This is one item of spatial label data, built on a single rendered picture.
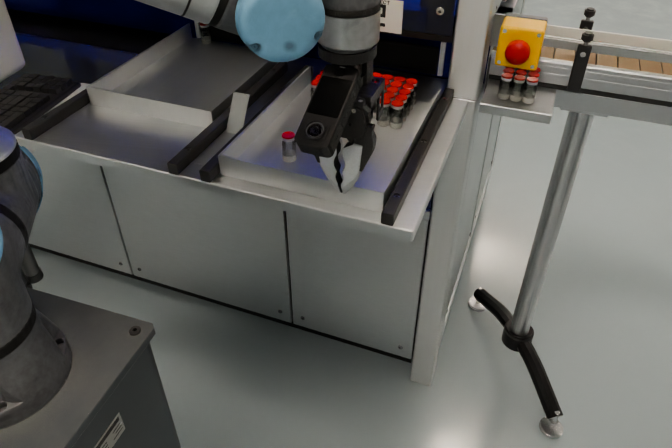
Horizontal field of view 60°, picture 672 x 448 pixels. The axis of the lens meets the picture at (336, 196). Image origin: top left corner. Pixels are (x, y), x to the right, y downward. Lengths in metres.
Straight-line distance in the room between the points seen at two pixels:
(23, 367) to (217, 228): 0.91
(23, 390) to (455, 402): 1.19
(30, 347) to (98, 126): 0.46
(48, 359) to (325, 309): 0.96
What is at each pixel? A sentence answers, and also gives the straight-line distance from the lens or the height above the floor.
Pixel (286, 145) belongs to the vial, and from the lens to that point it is 0.90.
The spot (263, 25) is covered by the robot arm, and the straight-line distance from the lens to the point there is 0.49.
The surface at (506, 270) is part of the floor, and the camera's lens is 2.07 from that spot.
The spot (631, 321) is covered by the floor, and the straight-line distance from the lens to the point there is 2.05.
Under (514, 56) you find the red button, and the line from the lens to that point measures 1.03.
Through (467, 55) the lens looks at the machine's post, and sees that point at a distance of 1.08.
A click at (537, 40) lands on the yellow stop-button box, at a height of 1.01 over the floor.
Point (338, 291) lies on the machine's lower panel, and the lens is 1.53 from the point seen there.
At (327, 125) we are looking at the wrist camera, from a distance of 0.67.
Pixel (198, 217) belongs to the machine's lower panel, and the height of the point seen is 0.41.
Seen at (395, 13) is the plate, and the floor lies 1.03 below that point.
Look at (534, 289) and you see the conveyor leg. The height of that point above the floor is 0.32.
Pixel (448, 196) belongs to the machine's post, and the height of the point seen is 0.65.
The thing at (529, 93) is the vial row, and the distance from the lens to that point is 1.13.
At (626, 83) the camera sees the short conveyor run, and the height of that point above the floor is 0.91.
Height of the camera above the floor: 1.39
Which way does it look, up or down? 37 degrees down
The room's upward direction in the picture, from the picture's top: straight up
